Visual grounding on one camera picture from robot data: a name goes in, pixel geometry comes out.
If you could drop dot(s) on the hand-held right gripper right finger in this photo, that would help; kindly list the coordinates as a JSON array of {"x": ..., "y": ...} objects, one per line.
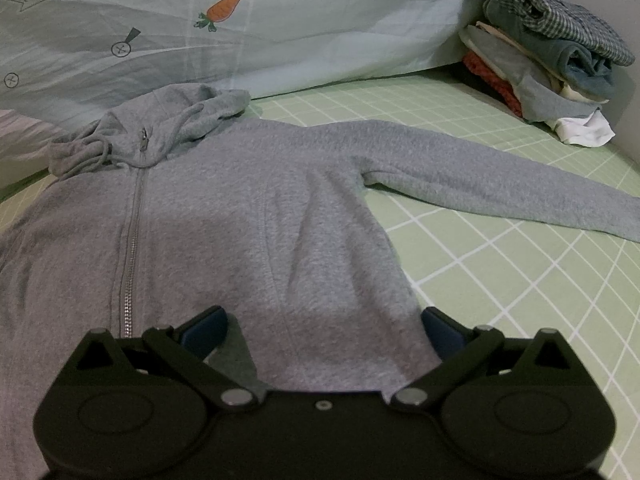
[{"x": 445, "y": 335}]

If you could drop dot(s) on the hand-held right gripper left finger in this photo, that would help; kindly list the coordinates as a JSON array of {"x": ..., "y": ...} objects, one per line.
[{"x": 202, "y": 332}]

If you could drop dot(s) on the grey zip hoodie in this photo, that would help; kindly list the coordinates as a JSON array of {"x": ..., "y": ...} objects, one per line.
[{"x": 225, "y": 210}]

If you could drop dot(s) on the pile of folded clothes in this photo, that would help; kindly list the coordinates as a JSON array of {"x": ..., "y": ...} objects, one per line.
[{"x": 545, "y": 60}]

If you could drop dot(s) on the carrot print duvet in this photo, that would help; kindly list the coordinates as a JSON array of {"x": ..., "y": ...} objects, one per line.
[{"x": 325, "y": 25}]

